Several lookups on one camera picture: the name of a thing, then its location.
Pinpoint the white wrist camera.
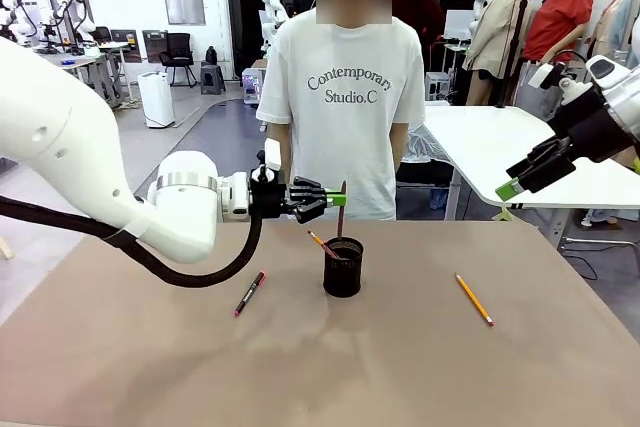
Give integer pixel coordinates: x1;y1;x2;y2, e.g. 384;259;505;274
528;61;570;92
263;138;283;172

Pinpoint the computer case with coloured lights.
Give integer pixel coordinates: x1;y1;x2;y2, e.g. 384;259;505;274
242;68;264;106

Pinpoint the clear plastic sheet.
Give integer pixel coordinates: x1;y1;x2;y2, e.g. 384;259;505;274
402;124;454;164

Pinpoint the black left arm cable sleeve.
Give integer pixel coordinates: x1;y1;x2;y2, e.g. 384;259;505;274
0;195;264;289

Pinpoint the white board on stand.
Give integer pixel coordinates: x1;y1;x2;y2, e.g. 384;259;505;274
443;9;481;43

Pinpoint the person in white t-shirt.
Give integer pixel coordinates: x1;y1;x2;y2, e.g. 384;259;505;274
255;0;426;222

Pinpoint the thin black camera cable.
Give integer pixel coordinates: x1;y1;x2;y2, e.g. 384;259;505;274
549;48;589;68

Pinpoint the large white table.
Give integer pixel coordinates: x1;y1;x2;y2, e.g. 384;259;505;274
423;105;640;221

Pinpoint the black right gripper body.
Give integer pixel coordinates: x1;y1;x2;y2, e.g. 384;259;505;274
547;86;639;164

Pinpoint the grey step stool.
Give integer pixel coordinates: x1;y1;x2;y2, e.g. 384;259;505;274
199;61;227;96

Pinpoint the mannequin in beige coat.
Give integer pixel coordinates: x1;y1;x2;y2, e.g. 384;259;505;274
462;0;532;108

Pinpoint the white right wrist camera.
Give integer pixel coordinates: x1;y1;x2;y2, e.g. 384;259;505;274
528;61;570;92

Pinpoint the black tripod pole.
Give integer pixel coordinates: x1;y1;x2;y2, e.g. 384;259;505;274
497;0;532;109

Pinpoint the black floor cable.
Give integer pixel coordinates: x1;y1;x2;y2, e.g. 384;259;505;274
562;241;601;282

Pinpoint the white background robot with cables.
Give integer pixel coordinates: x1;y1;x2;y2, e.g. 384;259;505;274
48;0;97;56
0;0;39;46

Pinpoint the person's left forearm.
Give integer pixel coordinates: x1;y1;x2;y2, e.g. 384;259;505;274
391;121;409;174

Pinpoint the red and black marker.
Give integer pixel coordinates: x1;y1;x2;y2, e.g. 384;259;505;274
233;271;266;318

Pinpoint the person's right forearm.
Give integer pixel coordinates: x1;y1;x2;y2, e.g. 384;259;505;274
264;124;294;173

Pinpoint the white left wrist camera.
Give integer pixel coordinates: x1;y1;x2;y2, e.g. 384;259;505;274
263;138;283;172

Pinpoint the black mesh pen holder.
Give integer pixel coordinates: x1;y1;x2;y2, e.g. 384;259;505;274
322;237;365;298

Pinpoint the mannequin in dark red coat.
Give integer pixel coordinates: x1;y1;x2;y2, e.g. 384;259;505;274
392;0;446;71

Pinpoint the mannequin with bucket hat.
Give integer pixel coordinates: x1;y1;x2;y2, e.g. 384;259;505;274
585;0;640;73

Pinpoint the white air purifier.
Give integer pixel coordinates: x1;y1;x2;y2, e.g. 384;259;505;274
137;71;176;129

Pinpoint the mauve pencil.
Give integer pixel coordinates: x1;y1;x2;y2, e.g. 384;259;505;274
336;179;348;241

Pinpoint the desk with white legs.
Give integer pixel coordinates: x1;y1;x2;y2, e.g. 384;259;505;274
59;54;109;88

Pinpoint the white crate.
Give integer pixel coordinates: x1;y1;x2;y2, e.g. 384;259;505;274
424;71;452;103

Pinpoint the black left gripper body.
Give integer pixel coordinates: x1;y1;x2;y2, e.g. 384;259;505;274
248;166;297;221

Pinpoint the grey cabinet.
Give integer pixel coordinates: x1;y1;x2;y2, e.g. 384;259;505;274
109;29;137;64
142;29;169;66

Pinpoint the grey background desk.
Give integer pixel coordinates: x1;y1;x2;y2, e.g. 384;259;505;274
97;41;135;108

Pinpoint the black office chair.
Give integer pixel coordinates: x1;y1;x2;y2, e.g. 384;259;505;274
158;32;199;88

